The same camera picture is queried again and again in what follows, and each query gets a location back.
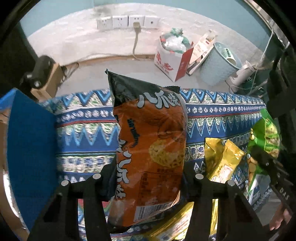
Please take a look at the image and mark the orange black snack bag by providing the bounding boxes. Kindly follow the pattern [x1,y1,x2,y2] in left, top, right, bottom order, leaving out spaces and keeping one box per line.
[105,69,188,229]

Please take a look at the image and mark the person's right hand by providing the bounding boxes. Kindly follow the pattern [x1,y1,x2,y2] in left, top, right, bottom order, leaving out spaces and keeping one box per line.
[269,203,293,230]

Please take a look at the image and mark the green snack packet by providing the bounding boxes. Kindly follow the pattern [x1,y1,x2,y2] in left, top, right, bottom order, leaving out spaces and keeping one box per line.
[245,108,282,205]

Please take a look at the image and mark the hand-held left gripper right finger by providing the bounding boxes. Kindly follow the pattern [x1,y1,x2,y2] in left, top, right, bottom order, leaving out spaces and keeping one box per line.
[182,167,271,241]

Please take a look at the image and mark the crumpled plastic bags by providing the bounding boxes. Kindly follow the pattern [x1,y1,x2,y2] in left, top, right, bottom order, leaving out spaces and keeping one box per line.
[160,28,189,53]

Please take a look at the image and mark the blue cardboard box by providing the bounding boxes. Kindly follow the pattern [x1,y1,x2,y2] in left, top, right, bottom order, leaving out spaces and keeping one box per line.
[0,89,59,235]

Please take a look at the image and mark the beige plug with cable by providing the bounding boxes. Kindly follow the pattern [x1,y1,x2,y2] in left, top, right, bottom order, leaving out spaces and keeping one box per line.
[131,22,156,61]

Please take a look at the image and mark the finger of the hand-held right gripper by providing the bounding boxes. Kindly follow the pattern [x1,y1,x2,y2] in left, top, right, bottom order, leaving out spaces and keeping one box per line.
[248,146,278,175]

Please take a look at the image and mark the black jacket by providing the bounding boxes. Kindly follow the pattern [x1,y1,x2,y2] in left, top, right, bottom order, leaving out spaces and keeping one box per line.
[266,46,296,122]

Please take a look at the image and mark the flat white red carton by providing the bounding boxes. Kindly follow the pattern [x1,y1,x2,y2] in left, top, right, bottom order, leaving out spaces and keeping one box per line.
[186,30,218,76]

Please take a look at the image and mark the white green carton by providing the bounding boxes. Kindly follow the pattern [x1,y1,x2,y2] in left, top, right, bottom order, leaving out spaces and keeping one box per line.
[218,47,241,68]

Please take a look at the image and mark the thin white cable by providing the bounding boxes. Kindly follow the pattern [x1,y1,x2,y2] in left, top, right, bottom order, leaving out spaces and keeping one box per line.
[261,23,275,70]

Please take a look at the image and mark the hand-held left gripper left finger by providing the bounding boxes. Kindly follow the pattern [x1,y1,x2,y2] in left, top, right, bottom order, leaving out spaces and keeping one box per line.
[27,163,119,241]

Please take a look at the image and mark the red white paper bag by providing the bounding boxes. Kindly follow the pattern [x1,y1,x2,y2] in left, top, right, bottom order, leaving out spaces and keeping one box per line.
[154,40,194,82]

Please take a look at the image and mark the white electric kettle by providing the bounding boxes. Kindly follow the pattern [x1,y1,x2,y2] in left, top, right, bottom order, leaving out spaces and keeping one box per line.
[225,61,258,93]

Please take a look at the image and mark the grey blue waste bin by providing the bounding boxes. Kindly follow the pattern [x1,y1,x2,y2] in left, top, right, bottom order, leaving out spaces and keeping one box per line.
[199,42,242,87]

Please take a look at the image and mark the white wall socket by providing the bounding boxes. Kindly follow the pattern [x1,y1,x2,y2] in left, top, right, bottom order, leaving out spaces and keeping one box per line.
[97,17,112,31]
[144,16,160,28]
[129,15,145,28]
[112,15,128,29]

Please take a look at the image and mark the patterned blue tablecloth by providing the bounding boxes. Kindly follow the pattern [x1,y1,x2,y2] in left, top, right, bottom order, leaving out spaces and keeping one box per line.
[39,88,274,241]

